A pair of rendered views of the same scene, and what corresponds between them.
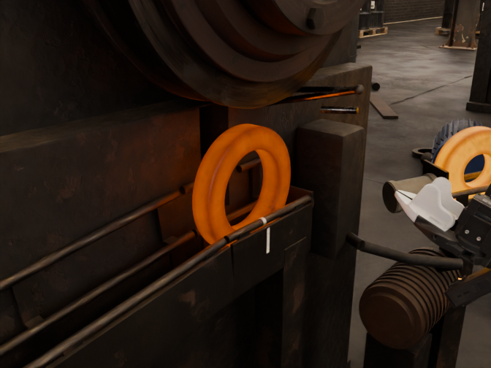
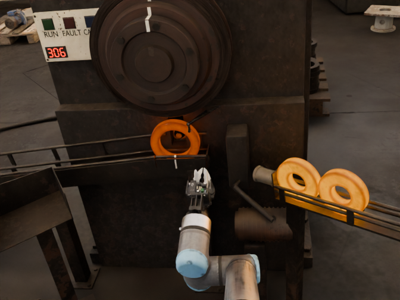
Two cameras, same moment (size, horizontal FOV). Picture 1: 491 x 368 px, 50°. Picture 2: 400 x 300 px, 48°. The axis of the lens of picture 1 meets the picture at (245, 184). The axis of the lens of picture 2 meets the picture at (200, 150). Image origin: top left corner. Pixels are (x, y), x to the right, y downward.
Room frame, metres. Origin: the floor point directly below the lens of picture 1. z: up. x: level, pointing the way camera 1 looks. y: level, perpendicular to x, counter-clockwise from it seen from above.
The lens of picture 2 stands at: (0.06, -1.30, 1.62)
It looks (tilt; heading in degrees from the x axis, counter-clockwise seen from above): 32 degrees down; 60
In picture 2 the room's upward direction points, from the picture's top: 7 degrees counter-clockwise
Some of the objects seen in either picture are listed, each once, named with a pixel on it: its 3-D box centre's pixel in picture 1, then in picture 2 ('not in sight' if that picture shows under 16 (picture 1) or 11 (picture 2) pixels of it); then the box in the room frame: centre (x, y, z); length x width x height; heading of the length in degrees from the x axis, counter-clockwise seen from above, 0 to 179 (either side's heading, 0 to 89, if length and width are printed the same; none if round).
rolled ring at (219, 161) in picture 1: (245, 188); (175, 142); (0.71, 0.00, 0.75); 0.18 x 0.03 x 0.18; 140
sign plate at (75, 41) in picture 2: not in sight; (74, 36); (0.52, 0.30, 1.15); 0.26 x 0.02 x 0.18; 139
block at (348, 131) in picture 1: (326, 188); (238, 156); (0.90, -0.15, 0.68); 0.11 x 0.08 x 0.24; 49
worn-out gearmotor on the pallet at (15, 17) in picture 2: not in sight; (18, 16); (1.18, 4.74, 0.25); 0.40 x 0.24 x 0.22; 49
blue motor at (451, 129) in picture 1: (462, 153); not in sight; (2.68, -1.16, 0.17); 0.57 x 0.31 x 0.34; 159
